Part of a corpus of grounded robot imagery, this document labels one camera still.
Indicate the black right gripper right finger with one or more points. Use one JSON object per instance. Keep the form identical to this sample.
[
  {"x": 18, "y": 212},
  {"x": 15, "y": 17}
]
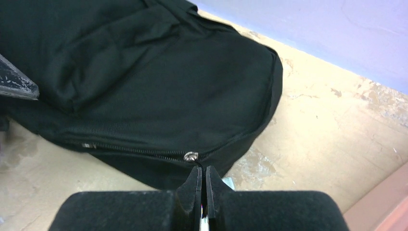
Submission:
[{"x": 229, "y": 210}]

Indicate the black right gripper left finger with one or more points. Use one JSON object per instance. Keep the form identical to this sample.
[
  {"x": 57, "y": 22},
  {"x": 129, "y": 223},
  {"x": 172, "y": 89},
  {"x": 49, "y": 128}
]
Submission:
[{"x": 167, "y": 210}]

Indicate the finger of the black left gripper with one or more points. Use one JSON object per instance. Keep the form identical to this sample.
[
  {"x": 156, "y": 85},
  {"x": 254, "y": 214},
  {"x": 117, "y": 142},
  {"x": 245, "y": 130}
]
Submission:
[{"x": 14, "y": 83}]

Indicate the black student backpack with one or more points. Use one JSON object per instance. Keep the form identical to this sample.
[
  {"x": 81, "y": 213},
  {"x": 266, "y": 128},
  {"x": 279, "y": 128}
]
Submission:
[{"x": 139, "y": 84}]

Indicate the translucent pink plastic storage box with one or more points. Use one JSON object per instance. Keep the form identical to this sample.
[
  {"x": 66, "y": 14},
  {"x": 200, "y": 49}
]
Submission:
[{"x": 384, "y": 208}]

